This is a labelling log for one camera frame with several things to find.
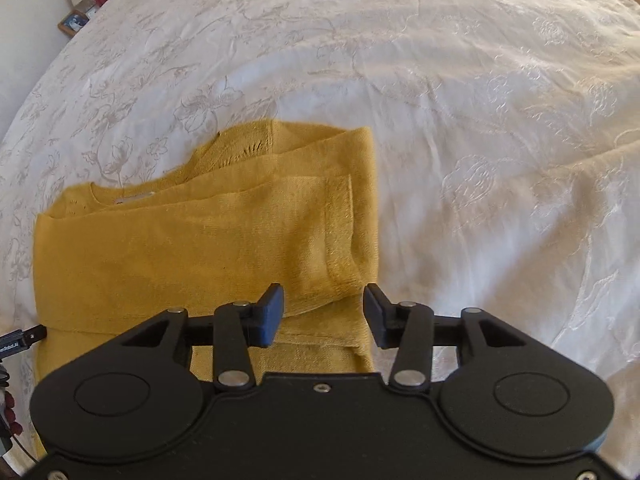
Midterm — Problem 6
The yellow knit sweater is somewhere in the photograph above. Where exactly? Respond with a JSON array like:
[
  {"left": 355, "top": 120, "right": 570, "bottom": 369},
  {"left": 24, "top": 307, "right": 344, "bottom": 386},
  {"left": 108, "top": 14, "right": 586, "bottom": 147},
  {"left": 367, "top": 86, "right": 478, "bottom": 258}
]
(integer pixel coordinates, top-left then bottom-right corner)
[{"left": 34, "top": 121, "right": 382, "bottom": 461}]

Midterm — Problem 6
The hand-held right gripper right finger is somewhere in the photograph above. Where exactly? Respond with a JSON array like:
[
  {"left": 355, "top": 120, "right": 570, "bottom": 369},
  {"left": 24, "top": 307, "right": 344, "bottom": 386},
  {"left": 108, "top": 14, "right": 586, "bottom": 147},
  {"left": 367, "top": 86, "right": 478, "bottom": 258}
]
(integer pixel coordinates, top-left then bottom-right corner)
[{"left": 362, "top": 283, "right": 538, "bottom": 392}]

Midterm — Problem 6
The wooden picture frame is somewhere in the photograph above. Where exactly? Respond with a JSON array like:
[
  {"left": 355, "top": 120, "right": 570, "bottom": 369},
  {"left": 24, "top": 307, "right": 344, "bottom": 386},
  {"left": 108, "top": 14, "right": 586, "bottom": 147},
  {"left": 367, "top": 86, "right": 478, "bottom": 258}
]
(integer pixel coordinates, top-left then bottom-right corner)
[{"left": 57, "top": 9, "right": 90, "bottom": 37}]

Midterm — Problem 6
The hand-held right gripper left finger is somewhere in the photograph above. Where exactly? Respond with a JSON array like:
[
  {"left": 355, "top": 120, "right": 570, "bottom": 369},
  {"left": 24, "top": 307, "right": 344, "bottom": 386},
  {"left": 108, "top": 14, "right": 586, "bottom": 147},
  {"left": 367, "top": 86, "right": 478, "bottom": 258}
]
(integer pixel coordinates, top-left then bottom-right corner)
[{"left": 107, "top": 283, "right": 285, "bottom": 392}]

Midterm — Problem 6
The bed with white floral cover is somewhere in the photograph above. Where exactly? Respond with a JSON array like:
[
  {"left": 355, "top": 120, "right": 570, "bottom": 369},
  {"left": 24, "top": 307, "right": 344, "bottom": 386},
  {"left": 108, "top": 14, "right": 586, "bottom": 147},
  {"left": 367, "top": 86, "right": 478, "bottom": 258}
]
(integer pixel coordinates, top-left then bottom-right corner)
[{"left": 0, "top": 0, "right": 640, "bottom": 476}]

